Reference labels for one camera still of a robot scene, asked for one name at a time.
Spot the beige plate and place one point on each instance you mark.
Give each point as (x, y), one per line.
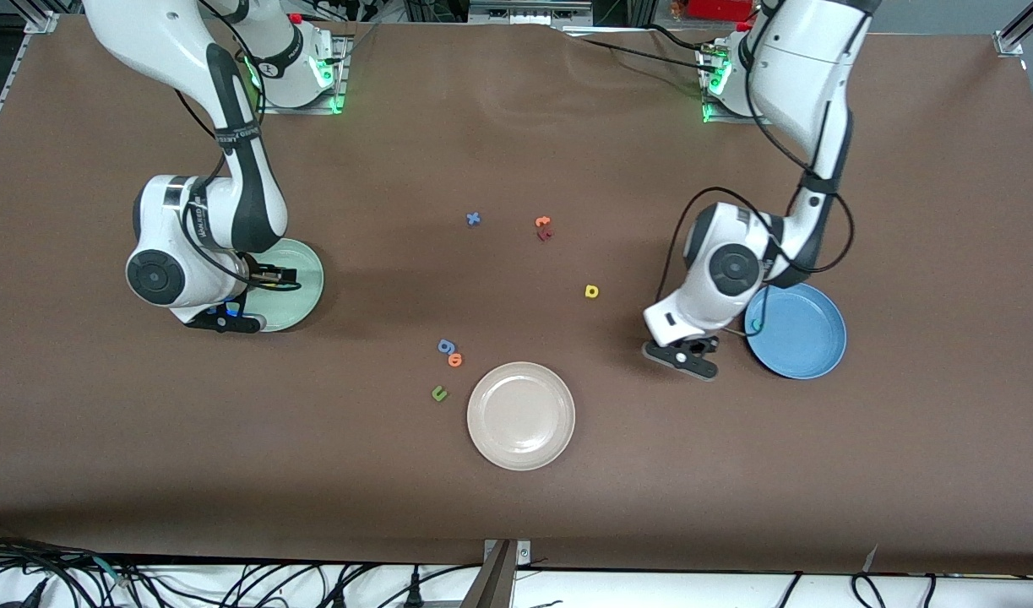
(520, 415)

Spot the black power plug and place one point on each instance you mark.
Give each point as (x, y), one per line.
(339, 599)
(28, 598)
(414, 596)

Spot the right gripper silver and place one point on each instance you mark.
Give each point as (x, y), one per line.
(261, 274)

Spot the green plate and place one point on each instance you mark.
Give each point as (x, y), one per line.
(305, 308)

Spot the metal corner bracket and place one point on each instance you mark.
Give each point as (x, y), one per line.
(1010, 44)

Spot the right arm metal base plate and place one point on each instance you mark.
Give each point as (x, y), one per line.
(296, 111)

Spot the blue plate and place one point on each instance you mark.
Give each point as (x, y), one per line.
(799, 338)

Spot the red box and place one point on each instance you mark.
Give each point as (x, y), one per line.
(723, 8)

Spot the small metal table bracket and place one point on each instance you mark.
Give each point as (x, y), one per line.
(523, 553)

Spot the aluminium profile post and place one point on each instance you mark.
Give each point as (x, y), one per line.
(492, 583)

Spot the black equipment rack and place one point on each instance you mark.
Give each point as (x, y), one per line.
(436, 10)

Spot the grey device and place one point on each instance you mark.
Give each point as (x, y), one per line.
(529, 13)

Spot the aluminium corner profile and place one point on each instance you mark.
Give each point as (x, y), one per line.
(43, 21)

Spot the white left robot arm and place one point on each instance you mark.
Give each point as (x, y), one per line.
(803, 59)

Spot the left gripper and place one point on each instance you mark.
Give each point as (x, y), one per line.
(703, 345)

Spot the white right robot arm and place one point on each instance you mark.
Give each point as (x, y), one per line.
(144, 34)

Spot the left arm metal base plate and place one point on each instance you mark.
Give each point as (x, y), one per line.
(748, 121)

